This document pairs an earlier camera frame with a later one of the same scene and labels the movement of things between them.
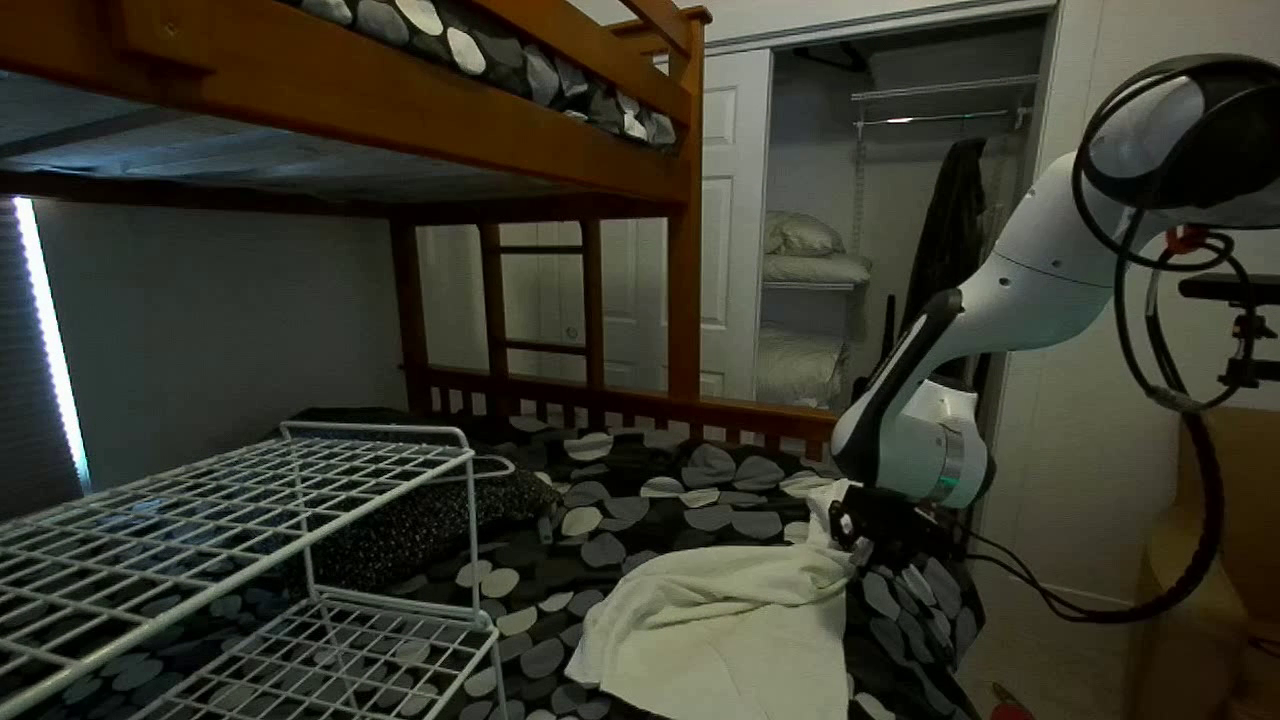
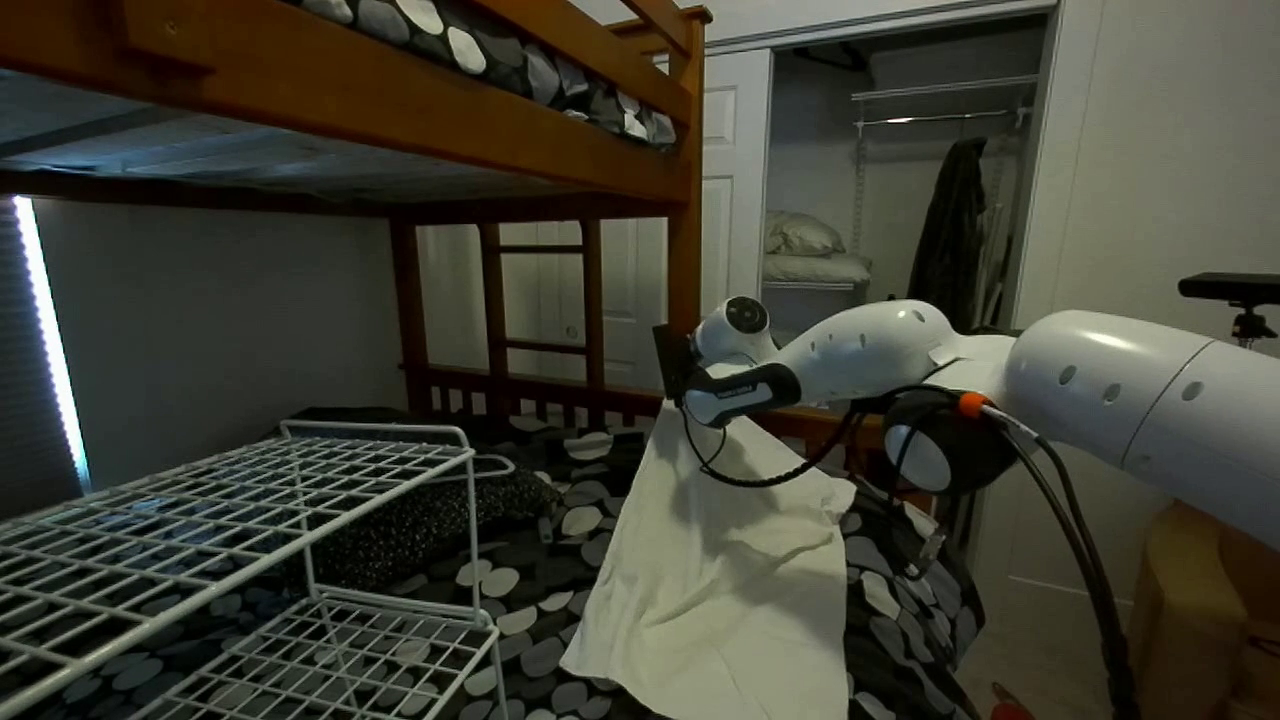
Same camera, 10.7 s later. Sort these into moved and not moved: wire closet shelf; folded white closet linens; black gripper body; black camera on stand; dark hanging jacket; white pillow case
Moved: white pillow case; black gripper body
Not moved: folded white closet linens; dark hanging jacket; black camera on stand; wire closet shelf
